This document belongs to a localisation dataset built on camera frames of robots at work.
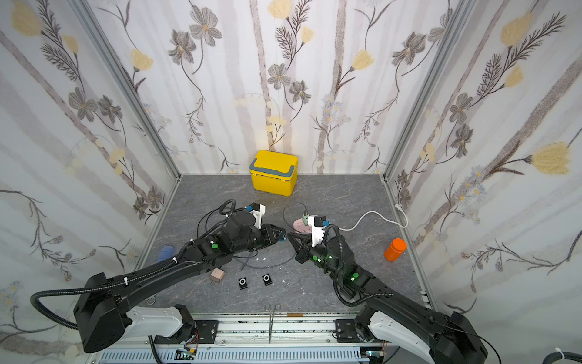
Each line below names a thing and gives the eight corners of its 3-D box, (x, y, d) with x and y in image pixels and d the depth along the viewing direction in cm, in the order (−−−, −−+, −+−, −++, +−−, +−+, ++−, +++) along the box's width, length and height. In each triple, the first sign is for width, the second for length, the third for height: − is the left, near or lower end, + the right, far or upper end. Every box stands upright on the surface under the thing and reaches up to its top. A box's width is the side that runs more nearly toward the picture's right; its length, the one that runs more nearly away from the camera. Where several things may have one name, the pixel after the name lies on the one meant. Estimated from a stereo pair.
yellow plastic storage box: (251, 193, 115) (246, 173, 104) (261, 168, 127) (258, 147, 116) (291, 199, 113) (291, 179, 102) (298, 173, 125) (298, 152, 114)
